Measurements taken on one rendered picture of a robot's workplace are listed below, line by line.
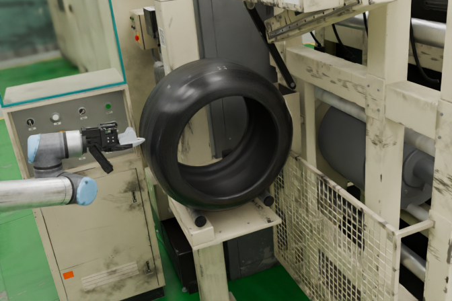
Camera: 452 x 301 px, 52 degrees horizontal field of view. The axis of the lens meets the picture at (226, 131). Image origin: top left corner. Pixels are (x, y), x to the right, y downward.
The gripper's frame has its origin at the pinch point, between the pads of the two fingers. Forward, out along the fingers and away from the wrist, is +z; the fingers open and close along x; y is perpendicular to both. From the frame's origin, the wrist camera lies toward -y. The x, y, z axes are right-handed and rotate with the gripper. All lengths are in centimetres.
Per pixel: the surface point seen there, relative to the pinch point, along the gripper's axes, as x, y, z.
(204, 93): -11.4, 18.9, 19.5
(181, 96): -9.2, 18.0, 12.5
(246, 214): -1, -37, 41
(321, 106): 45, -10, 103
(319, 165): 45, -44, 105
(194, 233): -10.6, -34.5, 16.1
